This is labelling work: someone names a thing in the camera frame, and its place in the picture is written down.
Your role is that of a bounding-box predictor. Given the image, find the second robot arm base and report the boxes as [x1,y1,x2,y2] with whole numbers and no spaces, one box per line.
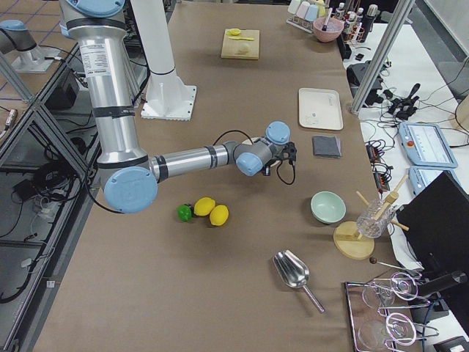
[1,19,52,73]

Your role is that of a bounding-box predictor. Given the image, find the yellow lemon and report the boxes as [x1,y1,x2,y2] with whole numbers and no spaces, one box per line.
[209,205,229,227]
[193,197,215,216]

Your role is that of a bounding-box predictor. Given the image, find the green pepper toy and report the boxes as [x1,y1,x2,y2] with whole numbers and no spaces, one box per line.
[177,204,193,222]

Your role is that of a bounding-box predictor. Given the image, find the blue teach pendant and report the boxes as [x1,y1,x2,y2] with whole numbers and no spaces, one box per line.
[398,122,458,169]
[408,166,459,196]

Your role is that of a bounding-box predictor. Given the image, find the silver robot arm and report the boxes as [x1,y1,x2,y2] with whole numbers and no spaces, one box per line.
[59,1,296,213]

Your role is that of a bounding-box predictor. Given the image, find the white bun on board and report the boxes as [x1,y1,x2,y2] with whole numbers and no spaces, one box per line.
[237,43,251,56]

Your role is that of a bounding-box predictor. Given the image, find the aluminium frame post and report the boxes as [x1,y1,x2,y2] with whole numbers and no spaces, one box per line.
[350,0,415,116]

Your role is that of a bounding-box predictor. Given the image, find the clear glass cup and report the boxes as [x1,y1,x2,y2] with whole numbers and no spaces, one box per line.
[357,199,396,239]

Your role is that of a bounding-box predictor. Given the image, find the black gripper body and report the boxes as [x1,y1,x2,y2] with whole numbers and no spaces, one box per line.
[281,142,297,162]

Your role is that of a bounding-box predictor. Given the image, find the pink bowl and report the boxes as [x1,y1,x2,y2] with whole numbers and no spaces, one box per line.
[313,18,344,43]

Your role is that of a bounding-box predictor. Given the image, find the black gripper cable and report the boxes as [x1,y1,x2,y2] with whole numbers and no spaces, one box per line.
[275,157,297,186]

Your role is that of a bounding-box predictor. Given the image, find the black monitor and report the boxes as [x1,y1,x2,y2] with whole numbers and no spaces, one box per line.
[397,171,468,274]

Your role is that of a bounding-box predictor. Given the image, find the yellow plastic knife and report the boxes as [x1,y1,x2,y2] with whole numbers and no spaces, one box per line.
[228,36,255,41]

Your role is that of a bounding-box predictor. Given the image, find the pastel cups in rack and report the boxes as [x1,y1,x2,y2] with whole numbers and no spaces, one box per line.
[287,0,327,32]

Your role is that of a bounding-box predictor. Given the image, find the yellow lemon left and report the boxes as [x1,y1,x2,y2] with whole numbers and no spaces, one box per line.
[193,197,215,216]

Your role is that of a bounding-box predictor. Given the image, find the yellow lemon right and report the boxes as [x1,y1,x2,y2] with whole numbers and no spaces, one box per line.
[209,205,229,227]

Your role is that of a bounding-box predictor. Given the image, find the bottle rack with bottles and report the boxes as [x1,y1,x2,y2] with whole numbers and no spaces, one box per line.
[330,1,379,44]

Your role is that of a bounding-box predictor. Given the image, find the mint green bowl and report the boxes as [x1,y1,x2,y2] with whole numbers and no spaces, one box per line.
[310,191,346,224]

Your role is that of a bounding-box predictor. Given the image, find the metal scoop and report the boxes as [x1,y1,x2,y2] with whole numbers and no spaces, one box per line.
[273,249,325,314]

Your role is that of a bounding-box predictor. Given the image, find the wooden cutting board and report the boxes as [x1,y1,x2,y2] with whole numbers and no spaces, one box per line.
[221,28,260,60]

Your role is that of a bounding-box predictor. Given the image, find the cream rectangular tray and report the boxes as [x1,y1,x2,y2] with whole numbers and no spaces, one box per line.
[298,88,344,131]

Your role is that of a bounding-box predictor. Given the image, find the wooden cup stand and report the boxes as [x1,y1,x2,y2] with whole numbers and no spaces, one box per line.
[333,175,410,260]

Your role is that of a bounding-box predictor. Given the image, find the wire glass rack tray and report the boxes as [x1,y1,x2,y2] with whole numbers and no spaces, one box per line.
[344,271,439,351]

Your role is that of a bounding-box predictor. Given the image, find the lemon half slice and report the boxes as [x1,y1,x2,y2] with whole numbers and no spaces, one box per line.
[226,28,241,36]

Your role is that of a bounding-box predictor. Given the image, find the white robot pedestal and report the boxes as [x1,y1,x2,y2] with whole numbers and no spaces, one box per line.
[131,1,196,121]

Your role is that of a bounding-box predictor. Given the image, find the grey folded cloth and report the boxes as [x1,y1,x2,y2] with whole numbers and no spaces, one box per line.
[311,135,341,158]

